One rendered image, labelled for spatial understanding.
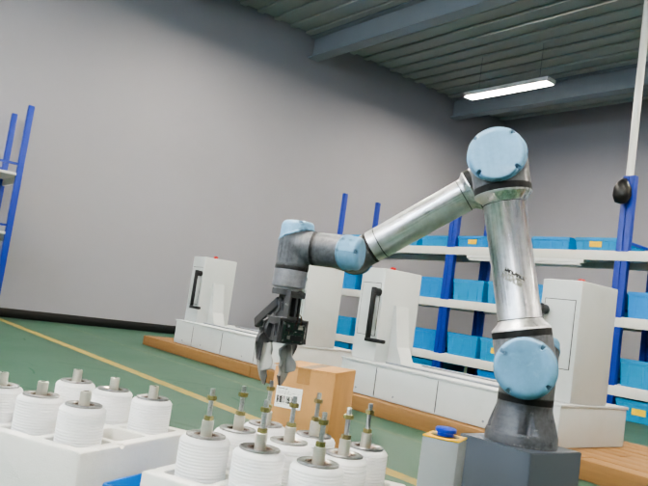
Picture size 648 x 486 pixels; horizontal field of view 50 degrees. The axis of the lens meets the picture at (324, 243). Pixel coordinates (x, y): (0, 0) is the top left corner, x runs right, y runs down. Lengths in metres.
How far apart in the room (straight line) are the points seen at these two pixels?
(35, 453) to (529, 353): 0.99
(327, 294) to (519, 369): 3.38
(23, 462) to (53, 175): 6.16
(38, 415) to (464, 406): 2.32
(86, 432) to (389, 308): 2.76
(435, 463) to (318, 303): 3.34
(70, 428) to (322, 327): 3.29
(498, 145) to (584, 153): 9.64
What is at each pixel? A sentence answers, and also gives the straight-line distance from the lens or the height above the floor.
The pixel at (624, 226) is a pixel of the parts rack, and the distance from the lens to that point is 6.18.
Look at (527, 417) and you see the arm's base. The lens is 1.54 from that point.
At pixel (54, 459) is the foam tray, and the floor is 0.15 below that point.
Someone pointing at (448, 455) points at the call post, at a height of 0.29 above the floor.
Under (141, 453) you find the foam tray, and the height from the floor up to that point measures 0.15.
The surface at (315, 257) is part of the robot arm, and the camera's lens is 1.52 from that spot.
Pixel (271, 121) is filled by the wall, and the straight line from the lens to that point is 8.86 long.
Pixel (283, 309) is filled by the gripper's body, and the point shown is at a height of 0.51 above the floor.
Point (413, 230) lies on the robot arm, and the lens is 1.60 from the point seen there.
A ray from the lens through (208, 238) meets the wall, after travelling 8.29.
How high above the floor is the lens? 0.52
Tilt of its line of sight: 5 degrees up
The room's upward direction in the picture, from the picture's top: 8 degrees clockwise
